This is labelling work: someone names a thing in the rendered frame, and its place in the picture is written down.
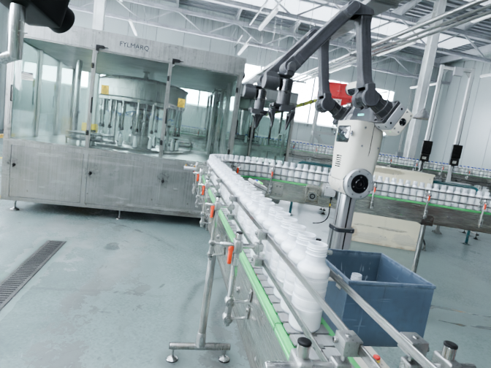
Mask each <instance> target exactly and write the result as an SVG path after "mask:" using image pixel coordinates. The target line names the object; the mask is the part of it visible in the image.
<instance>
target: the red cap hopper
mask: <svg viewBox="0 0 491 368"><path fill-rule="evenodd" d="M346 85H347V84H345V83H334V82H330V93H331V94H332V98H333V99H334V100H335V101H336V102H337V103H338V104H339V105H343V106H345V105H347V104H350V107H353V104H352V102H351V98H352V96H348V95H347V94H346V91H345V88H346ZM318 116H319V112H317V111H316V109H315V112H314V117H313V125H312V129H311V138H310V142H309V146H310V145H311V144H313V143H314V138H316V139H317V140H318V141H319V143H320V144H321V143H322V144H324V142H323V140H322V139H321V137H320V136H319V135H318V134H325V135H330V136H336V134H335V135H334V133H329V132H324V131H316V125H317V120H318ZM312 146H313V145H312Z"/></svg>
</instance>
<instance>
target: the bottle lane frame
mask: <svg viewBox="0 0 491 368"><path fill-rule="evenodd" d="M215 200H216V198H215V197H214V195H213V193H212V191H211V190H210V188H209V189H208V197H207V203H213V204H214V202H215ZM225 235H227V242H233V239H234V238H235V234H234V233H233V231H232V229H231V227H230V225H229V223H228V222H227V220H226V218H225V216H224V214H223V212H222V211H221V208H220V210H219V211H218V220H217V226H216V236H215V241H216V242H224V237H225ZM214 251H215V253H217V254H222V253H223V247H220V246H219V245H217V244H216V246H215V247H214ZM233 252H234V251H233ZM233 252H232V257H233ZM227 256H228V249H227V247H225V254H224V255H222V256H216V257H217V260H218V264H219V266H220V270H221V273H222V277H223V279H224V283H225V286H226V289H227V293H228V287H229V278H230V272H231V267H232V261H231V264H228V263H227ZM250 288H251V290H252V291H253V292H252V297H251V302H248V303H245V304H241V303H235V306H234V307H233V308H232V309H233V313H234V315H235V317H243V316H245V315H246V308H247V305H249V307H250V311H249V316H248V319H244V320H236V322H237V326H238V329H239V332H240V336H241V339H242V341H243V345H244V348H245V352H246V355H247V358H248V362H249V365H250V368H264V362H265V361H289V354H290V350H291V349H292V348H297V347H296V346H294V345H293V343H292V341H291V339H290V337H289V335H290V334H288V333H287V332H286V330H285V328H284V326H283V324H284V323H282V322H281V320H280V318H279V317H278V313H277V312H276V311H275V309H274V307H273V304H272V303H271V302H270V300H269V298H268V296H269V295H267V294H266V293H265V291H264V288H263V287H262V285H261V283H260V280H259V279H258V277H257V275H256V274H255V272H254V269H253V268H252V266H251V263H249V261H248V259H247V257H246V254H245V253H244V252H243V250H242V253H240V257H239V262H238V268H237V277H236V282H235V292H234V298H235V300H247V299H248V292H249V290H250ZM321 324H323V325H324V326H325V328H326V329H327V331H328V332H329V334H328V335H330V336H335V333H334V332H333V330H332V329H331V328H330V327H329V326H328V324H327V323H326V321H325V320H324V319H323V318H322V317H321ZM348 360H349V361H350V362H351V363H352V364H353V365H354V367H355V368H361V367H360V366H359V365H358V363H357V362H356V361H355V360H354V358H353V357H348Z"/></svg>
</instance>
